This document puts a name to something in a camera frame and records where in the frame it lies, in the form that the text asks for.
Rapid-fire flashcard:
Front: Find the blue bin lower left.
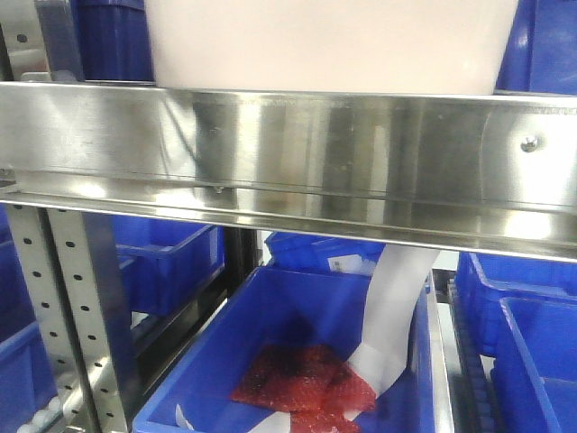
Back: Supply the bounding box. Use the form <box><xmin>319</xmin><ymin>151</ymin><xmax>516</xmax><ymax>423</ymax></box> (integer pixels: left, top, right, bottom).
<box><xmin>112</xmin><ymin>216</ymin><xmax>224</xmax><ymax>317</ymax></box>

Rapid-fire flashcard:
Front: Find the stainless steel shelf rail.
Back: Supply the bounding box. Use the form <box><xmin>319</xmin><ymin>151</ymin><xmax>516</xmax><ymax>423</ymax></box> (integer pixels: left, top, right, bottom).
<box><xmin>1</xmin><ymin>82</ymin><xmax>576</xmax><ymax>262</ymax></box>

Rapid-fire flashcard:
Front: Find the blue bin with red wrap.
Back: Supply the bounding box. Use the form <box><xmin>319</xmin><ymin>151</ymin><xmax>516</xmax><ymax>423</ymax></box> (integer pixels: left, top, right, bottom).
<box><xmin>133</xmin><ymin>267</ymin><xmax>435</xmax><ymax>432</ymax></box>

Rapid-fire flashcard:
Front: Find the blue bin lower right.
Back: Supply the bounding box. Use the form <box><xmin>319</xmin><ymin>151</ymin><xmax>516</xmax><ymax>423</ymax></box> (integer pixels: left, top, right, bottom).
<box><xmin>455</xmin><ymin>253</ymin><xmax>576</xmax><ymax>432</ymax></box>

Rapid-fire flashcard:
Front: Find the blue bin rear centre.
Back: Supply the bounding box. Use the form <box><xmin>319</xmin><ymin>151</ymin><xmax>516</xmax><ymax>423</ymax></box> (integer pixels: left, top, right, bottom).
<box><xmin>265</xmin><ymin>232</ymin><xmax>385</xmax><ymax>275</ymax></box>

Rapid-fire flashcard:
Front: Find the perforated steel shelf upright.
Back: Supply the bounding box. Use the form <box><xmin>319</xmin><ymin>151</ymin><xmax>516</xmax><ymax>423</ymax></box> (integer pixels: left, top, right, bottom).
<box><xmin>6</xmin><ymin>204</ymin><xmax>142</xmax><ymax>432</ymax></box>

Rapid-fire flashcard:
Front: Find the white paper strip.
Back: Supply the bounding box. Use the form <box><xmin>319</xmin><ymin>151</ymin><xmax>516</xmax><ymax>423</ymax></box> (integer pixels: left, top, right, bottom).
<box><xmin>176</xmin><ymin>245</ymin><xmax>436</xmax><ymax>432</ymax></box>

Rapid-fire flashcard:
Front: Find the white lidded storage bin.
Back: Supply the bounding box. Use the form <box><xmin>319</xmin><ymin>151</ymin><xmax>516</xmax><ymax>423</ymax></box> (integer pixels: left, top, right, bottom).
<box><xmin>145</xmin><ymin>1</ymin><xmax>517</xmax><ymax>95</ymax></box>

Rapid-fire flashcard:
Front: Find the blue bin upper right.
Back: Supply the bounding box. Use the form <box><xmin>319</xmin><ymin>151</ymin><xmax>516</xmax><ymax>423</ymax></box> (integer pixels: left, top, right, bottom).
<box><xmin>496</xmin><ymin>0</ymin><xmax>576</xmax><ymax>96</ymax></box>

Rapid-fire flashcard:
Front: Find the blue bin upper left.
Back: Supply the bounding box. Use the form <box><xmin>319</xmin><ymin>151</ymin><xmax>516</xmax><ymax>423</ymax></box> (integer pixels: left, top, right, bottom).
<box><xmin>71</xmin><ymin>0</ymin><xmax>153</xmax><ymax>82</ymax></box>

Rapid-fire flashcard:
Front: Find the blue bin far left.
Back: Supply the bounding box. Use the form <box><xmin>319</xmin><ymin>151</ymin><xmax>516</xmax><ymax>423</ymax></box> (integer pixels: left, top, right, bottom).
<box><xmin>1</xmin><ymin>208</ymin><xmax>57</xmax><ymax>432</ymax></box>

